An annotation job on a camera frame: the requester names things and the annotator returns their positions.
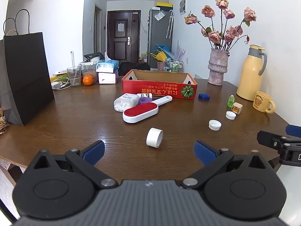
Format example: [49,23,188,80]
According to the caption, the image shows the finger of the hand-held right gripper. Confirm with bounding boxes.
[257,130,286,150]
[285,124,301,144]

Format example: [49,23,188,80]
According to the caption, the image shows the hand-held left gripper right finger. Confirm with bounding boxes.
[180,140,274,190]

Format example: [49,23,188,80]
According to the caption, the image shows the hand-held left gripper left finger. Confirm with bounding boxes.
[27,140,119,190]

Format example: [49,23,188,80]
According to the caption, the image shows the large white cap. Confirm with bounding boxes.
[208,120,222,131]

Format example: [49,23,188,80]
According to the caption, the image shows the small white yellow box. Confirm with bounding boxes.
[231,102,243,114]

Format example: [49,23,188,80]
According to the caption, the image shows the white tape roll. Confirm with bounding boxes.
[146,127,163,149]

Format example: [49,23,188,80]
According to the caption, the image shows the clear cotton swab box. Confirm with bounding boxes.
[114,93,139,112]

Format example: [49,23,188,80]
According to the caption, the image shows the red white lint brush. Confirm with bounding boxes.
[122,95,173,123]

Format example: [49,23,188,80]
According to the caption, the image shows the red cardboard box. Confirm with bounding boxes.
[122,69,198,100]

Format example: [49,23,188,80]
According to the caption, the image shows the yellow bear mug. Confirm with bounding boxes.
[253,91,276,114]

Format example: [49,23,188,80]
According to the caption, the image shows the yellow thermos jug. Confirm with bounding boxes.
[236,44,268,101]

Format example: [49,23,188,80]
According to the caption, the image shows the white tissue pack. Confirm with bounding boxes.
[98,72,118,84]

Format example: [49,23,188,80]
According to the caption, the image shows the clear glass cup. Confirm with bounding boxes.
[67,67,82,86]

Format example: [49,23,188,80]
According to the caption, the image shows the clear snack jar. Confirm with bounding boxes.
[81,62,98,83]

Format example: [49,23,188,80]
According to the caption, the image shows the blue tissue pack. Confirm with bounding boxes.
[96,60,119,73]

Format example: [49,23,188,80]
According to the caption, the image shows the pink stone vase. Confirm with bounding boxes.
[207,48,230,86]

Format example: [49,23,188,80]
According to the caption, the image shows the brown snack packet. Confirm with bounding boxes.
[0,107,10,135]

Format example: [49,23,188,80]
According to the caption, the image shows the black paper bag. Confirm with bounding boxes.
[3,9,55,126]

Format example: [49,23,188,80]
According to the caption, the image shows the purple dried pampas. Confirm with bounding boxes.
[173,41,186,61]

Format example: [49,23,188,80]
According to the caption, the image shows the blue and yellow toys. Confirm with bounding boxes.
[150,44,173,62]

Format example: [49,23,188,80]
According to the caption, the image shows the dried pink roses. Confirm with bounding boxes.
[184,0,257,51]

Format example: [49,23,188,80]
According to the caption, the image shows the dark brown door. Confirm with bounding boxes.
[107,10,141,63]

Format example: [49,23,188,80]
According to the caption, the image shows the grey paper bag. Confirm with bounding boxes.
[0,18,24,123]

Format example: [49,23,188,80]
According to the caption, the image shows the grey refrigerator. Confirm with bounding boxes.
[148,8,173,70]

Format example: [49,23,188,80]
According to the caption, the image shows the white folded umbrella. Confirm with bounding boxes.
[166,10,175,39]

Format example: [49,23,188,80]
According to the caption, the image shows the white charger with cable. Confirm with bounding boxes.
[51,76,70,90]

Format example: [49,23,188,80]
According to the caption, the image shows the wire rack with bottles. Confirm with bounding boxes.
[164,60,184,72]

